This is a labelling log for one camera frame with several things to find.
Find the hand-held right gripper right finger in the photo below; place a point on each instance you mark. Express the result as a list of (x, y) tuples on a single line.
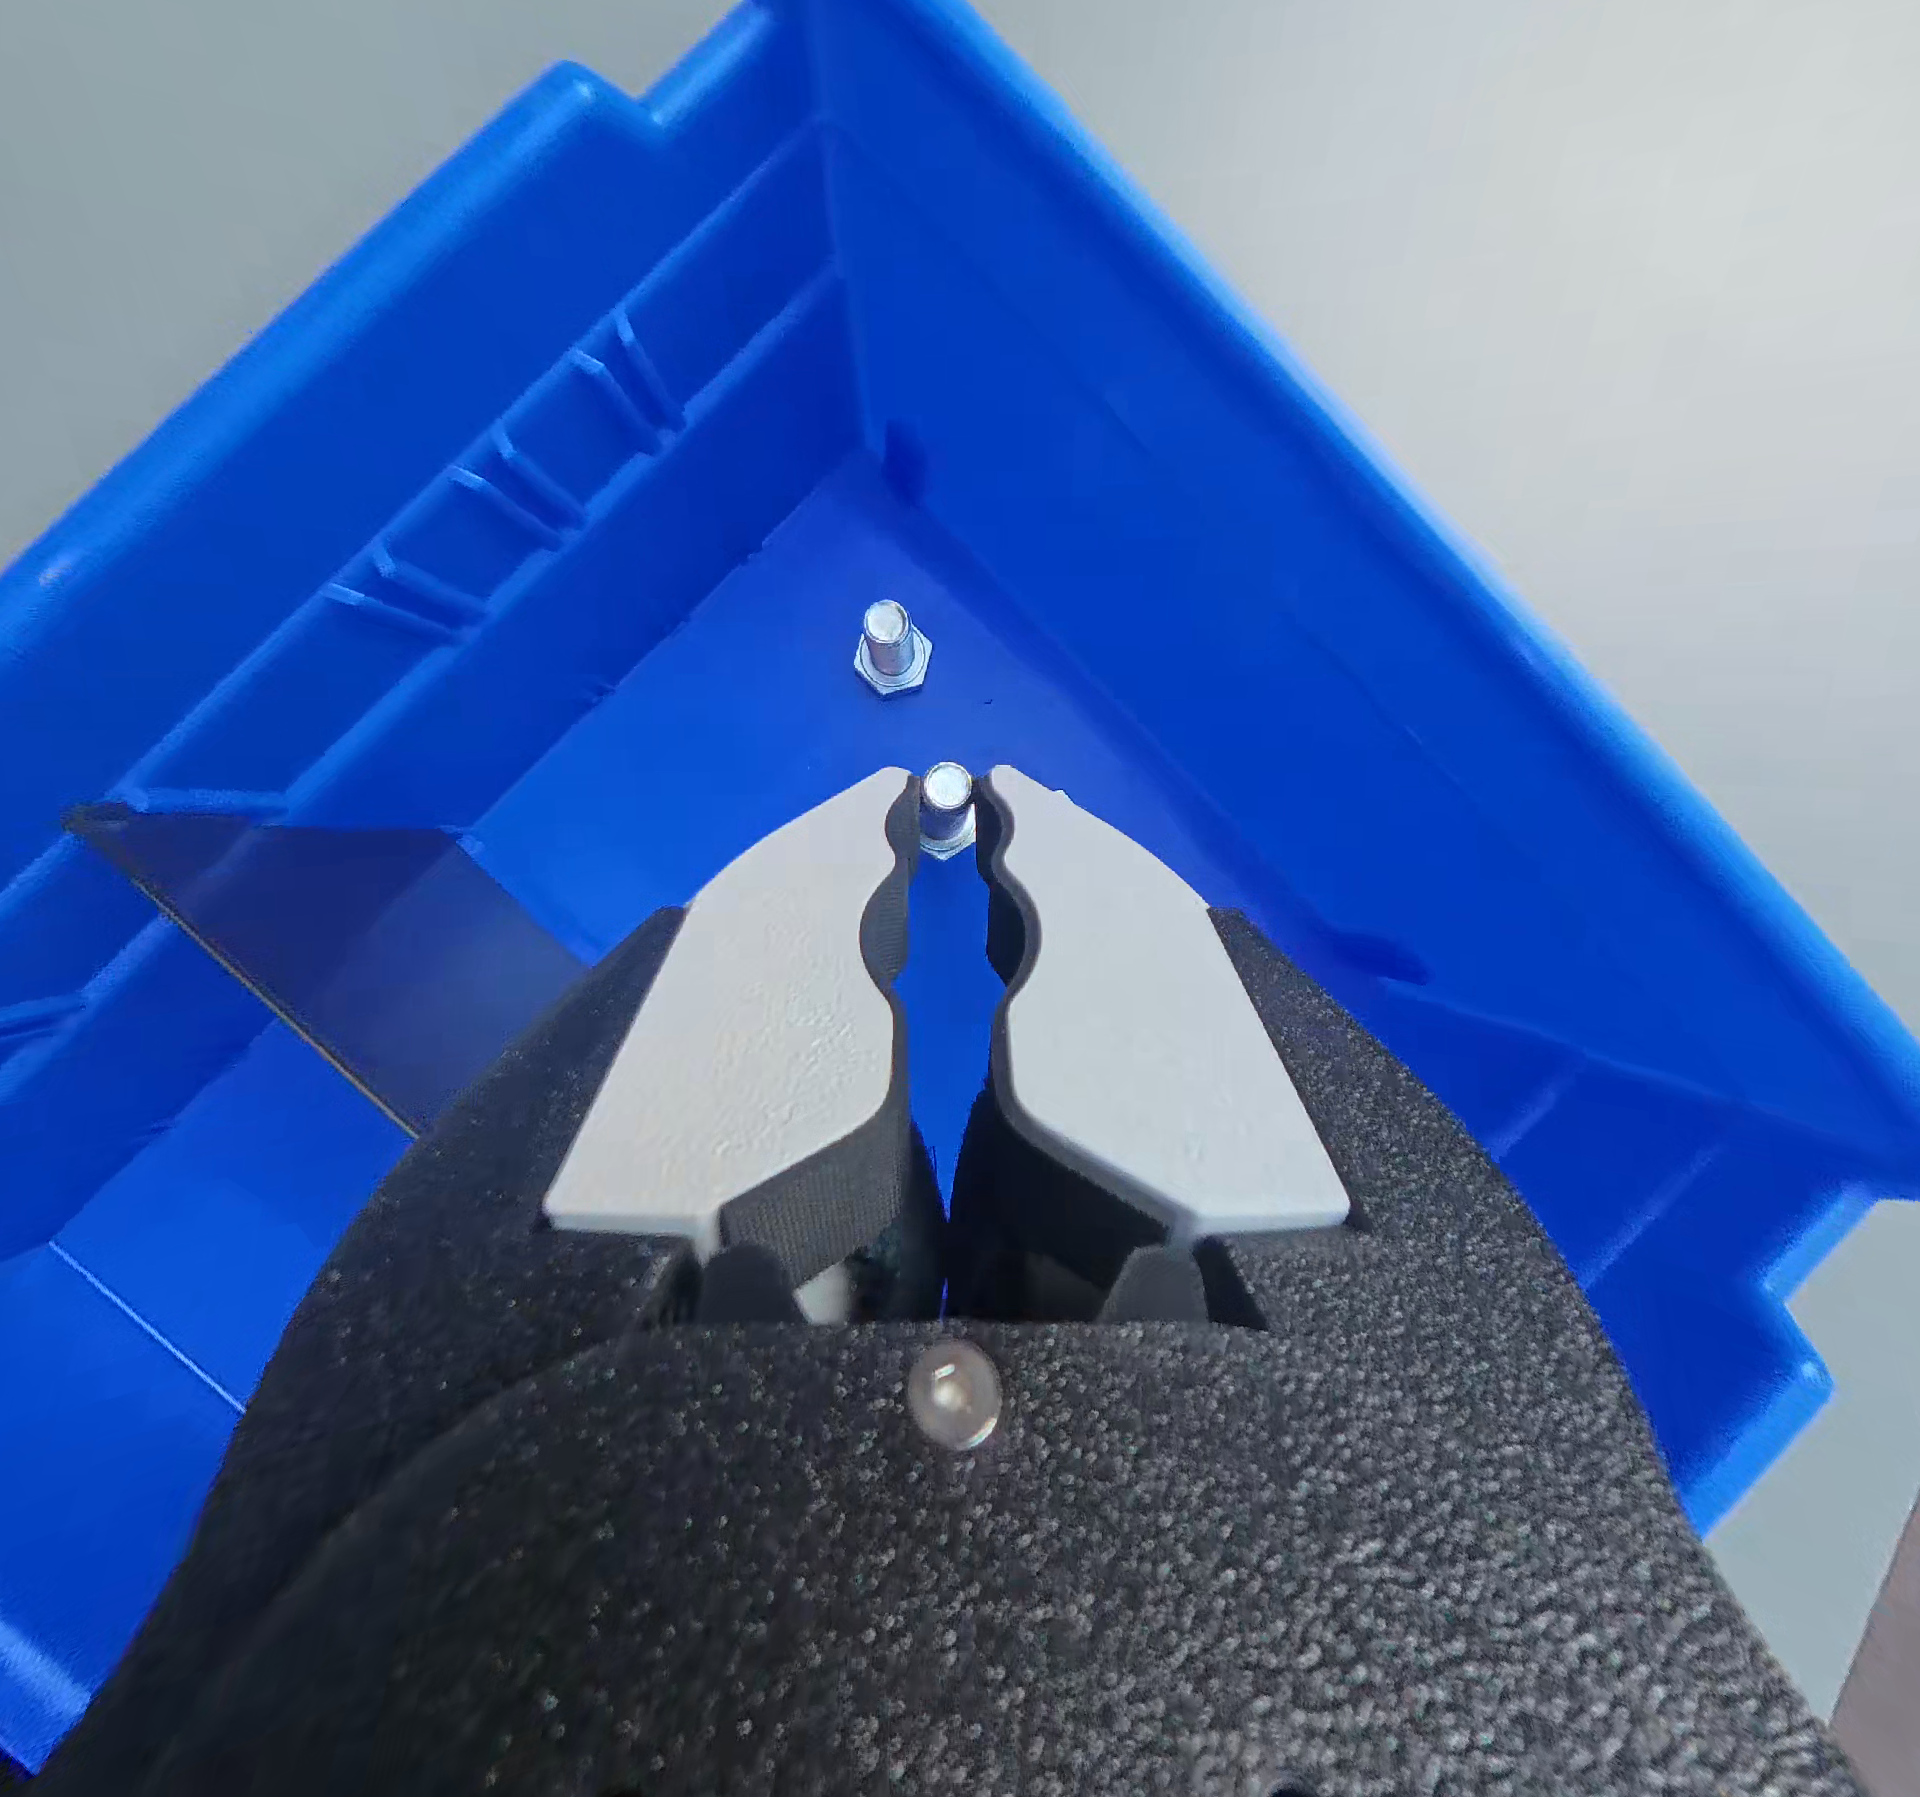
[(1156, 1047)]

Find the blue plastic bin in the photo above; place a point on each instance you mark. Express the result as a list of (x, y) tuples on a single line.
[(1200, 553)]

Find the steel hex bolt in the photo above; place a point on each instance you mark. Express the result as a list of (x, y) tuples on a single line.
[(945, 793), (888, 634)]

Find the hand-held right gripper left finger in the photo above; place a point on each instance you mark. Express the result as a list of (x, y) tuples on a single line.
[(736, 1047)]

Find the black bin divider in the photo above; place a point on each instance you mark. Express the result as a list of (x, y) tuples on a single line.
[(345, 928)]

